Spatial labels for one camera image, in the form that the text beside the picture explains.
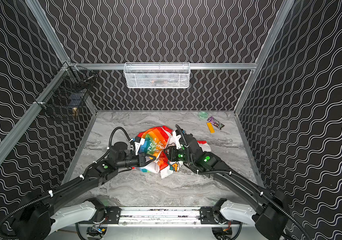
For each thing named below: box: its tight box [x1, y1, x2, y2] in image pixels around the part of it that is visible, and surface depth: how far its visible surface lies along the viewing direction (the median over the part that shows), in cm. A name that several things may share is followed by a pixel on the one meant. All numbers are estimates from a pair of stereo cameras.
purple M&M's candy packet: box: [207, 116, 225, 130], surface depth 114 cm
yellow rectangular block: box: [206, 122, 215, 134], surface depth 112 cm
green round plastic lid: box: [198, 111, 209, 119], surface depth 119 cm
